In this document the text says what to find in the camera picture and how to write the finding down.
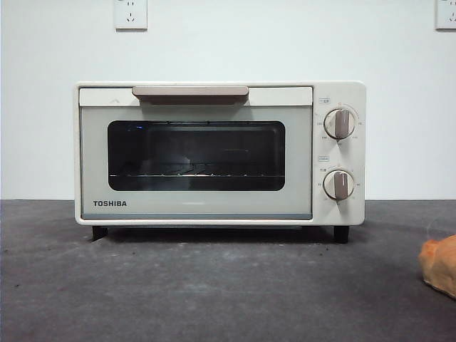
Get glass oven door with handle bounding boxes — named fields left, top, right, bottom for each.
left=78, top=85, right=314, bottom=221

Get cream Toshiba toaster oven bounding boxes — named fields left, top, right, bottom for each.
left=73, top=81, right=367, bottom=244

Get golden brown bread loaf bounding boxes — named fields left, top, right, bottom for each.
left=418, top=234, right=456, bottom=299

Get cream timer knob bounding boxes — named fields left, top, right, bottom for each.
left=322, top=168, right=356, bottom=200

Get cream temperature knob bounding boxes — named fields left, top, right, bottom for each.
left=323, top=108, right=357, bottom=140

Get metal wire oven rack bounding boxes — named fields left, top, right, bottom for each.
left=108, top=162, right=286, bottom=179

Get white wall socket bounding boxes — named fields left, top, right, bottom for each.
left=435, top=0, right=456, bottom=31
left=113, top=0, right=148, bottom=31

